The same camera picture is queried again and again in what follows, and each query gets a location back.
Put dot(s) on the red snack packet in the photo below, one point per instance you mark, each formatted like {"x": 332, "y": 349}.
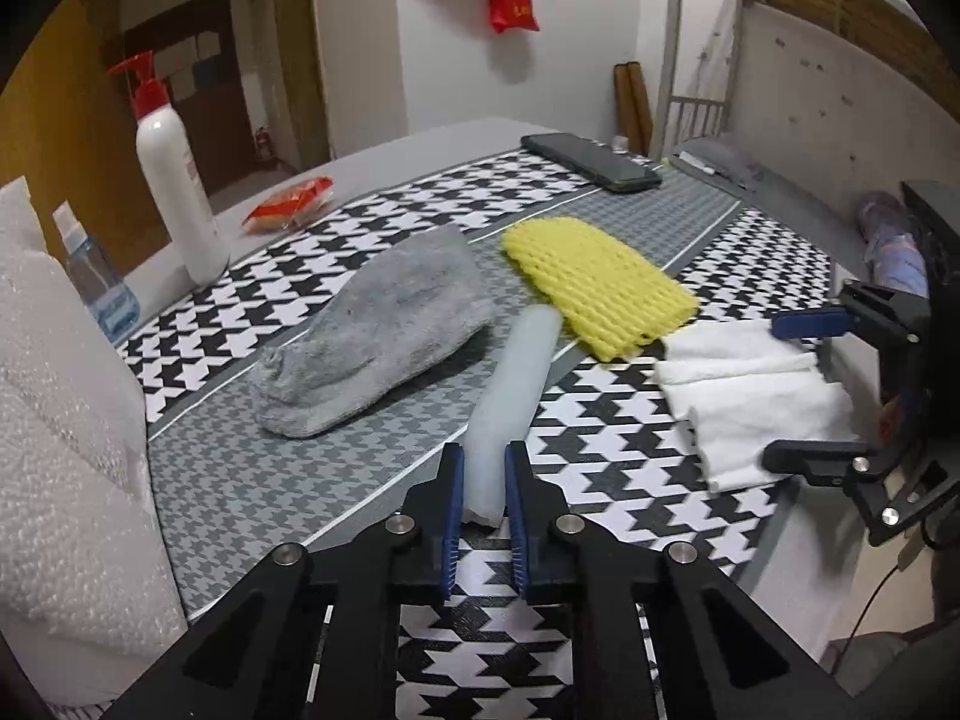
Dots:
{"x": 289, "y": 202}

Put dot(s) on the light wooden door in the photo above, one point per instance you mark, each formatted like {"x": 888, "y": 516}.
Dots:
{"x": 300, "y": 52}

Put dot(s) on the person's grey trousers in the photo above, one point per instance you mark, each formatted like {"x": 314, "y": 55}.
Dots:
{"x": 900, "y": 675}

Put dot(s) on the white metal bunk bed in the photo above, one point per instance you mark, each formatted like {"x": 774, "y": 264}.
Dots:
{"x": 825, "y": 75}

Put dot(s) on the wooden wardrobe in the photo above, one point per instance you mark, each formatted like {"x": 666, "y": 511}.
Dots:
{"x": 67, "y": 127}

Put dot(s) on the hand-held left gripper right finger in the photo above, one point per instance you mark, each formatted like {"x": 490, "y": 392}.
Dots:
{"x": 517, "y": 532}

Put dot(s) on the translucent white tube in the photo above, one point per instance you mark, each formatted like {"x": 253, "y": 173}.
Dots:
{"x": 514, "y": 390}

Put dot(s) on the yellow foam net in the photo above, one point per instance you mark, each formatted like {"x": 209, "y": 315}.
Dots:
{"x": 592, "y": 285}

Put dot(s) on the blue spray bottle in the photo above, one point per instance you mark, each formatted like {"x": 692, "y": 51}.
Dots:
{"x": 101, "y": 285}

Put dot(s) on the dark brown door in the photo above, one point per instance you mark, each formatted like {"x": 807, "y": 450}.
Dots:
{"x": 214, "y": 127}

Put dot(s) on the white towel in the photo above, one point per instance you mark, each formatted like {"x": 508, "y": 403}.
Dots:
{"x": 757, "y": 412}

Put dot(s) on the red fire extinguisher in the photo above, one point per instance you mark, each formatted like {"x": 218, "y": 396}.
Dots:
{"x": 262, "y": 144}

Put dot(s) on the grey sock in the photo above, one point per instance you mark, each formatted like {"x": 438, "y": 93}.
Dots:
{"x": 375, "y": 337}

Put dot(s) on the white pump bottle red top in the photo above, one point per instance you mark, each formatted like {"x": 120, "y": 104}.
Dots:
{"x": 184, "y": 195}

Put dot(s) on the black smartphone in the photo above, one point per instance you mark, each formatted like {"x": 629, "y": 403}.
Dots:
{"x": 592, "y": 161}

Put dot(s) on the white foam box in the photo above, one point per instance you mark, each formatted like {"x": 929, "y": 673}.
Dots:
{"x": 60, "y": 465}

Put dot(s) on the grey bedding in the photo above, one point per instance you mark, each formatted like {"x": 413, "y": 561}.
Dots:
{"x": 750, "y": 172}

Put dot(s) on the white paper on door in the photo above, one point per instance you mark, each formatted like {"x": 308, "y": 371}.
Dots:
{"x": 180, "y": 60}

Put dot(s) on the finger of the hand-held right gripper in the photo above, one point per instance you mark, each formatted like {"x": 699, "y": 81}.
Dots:
{"x": 810, "y": 459}
{"x": 810, "y": 324}

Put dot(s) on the purple patterned cloth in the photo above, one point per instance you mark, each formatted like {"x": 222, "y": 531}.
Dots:
{"x": 892, "y": 247}

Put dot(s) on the blue paper on door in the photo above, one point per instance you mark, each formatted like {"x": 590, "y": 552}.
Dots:
{"x": 206, "y": 75}

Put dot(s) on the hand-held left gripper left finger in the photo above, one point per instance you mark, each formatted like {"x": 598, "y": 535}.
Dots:
{"x": 452, "y": 525}

